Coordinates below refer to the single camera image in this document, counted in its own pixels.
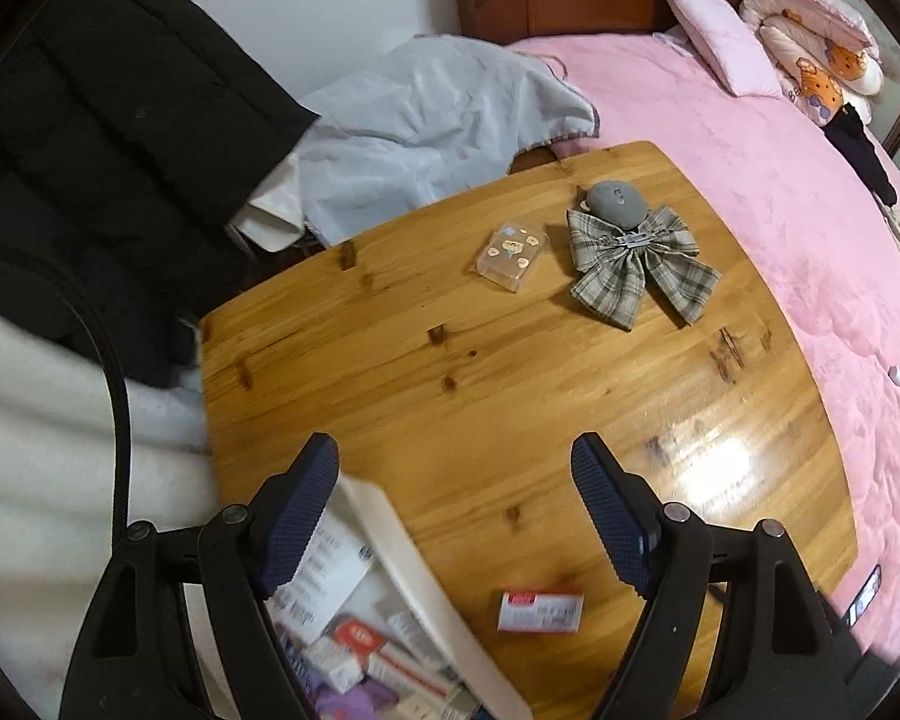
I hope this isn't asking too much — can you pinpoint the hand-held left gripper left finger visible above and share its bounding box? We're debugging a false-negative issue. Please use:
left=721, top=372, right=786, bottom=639
left=58, top=431, right=342, bottom=720

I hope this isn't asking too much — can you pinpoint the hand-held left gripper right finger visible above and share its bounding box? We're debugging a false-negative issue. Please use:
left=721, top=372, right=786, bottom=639
left=570, top=431, right=867, bottom=720

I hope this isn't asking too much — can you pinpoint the large white blue medicine box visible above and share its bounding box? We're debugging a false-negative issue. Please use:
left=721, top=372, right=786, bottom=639
left=270, top=510, right=374, bottom=638

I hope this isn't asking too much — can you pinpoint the small red white box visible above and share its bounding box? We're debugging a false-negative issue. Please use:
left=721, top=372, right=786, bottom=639
left=497, top=589, right=586, bottom=635

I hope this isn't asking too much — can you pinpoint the long red white box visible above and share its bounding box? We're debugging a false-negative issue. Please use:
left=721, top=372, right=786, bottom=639
left=328, top=615, right=462, bottom=700

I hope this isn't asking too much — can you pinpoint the white plastic bin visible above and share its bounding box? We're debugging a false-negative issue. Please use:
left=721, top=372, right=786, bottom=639
left=266, top=474, right=537, bottom=720

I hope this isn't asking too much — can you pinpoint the small white patterned box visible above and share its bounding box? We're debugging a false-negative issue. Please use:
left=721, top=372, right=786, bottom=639
left=304, top=637, right=368, bottom=695

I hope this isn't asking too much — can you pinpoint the grey plaid bow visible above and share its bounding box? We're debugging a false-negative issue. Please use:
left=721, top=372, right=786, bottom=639
left=566, top=204, right=722, bottom=331

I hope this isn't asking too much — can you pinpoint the dark flat device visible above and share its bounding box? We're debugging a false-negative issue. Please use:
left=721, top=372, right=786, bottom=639
left=842, top=562, right=884, bottom=627

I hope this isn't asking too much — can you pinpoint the white quilted mattress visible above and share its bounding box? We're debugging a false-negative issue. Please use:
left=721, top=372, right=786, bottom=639
left=0, top=300, right=222, bottom=646

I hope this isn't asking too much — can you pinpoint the clear stickered plastic box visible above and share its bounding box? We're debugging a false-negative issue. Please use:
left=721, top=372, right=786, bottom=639
left=474, top=216, right=552, bottom=293

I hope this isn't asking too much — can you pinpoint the cream cloth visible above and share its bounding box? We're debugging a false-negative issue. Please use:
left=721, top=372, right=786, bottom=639
left=229, top=150, right=308, bottom=256

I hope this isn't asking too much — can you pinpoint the grey round pebble gadget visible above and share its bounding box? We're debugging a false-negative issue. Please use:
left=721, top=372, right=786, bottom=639
left=583, top=178, right=650, bottom=230

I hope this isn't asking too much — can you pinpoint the pink bed blanket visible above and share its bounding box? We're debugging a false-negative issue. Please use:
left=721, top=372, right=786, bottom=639
left=506, top=30, right=900, bottom=683

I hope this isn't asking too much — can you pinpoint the light grey cloth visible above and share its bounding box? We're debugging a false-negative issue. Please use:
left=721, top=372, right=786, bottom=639
left=300, top=34, right=601, bottom=248

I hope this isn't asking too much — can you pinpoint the black puffer coat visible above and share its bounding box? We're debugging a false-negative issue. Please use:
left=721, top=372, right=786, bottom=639
left=0, top=0, right=323, bottom=391

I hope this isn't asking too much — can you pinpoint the black garment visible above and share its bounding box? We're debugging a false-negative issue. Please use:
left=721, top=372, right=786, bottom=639
left=823, top=105, right=899, bottom=207

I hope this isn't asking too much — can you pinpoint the pink pillow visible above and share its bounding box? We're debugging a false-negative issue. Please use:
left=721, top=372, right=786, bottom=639
left=658, top=0, right=785, bottom=98

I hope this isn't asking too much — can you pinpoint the rolled bear print quilt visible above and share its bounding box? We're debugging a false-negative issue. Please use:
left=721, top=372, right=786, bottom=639
left=739, top=0, right=886, bottom=128

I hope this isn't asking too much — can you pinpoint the black cable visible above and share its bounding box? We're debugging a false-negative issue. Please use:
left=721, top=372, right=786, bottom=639
left=37, top=270, right=136, bottom=541

